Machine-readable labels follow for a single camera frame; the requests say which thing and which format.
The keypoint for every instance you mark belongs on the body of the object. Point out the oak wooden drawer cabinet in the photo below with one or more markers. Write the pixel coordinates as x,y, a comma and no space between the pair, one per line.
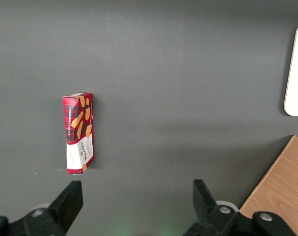
281,184

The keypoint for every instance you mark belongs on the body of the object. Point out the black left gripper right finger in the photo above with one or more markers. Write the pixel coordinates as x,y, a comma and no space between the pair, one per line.
205,204

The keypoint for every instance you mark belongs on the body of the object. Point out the red tartan shortbread box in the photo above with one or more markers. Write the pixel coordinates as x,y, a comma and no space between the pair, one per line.
77,127

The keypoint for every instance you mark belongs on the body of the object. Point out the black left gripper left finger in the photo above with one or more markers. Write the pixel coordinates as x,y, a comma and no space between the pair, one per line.
67,204

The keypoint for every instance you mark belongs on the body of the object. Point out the cream plastic tray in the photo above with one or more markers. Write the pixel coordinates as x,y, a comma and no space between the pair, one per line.
297,73

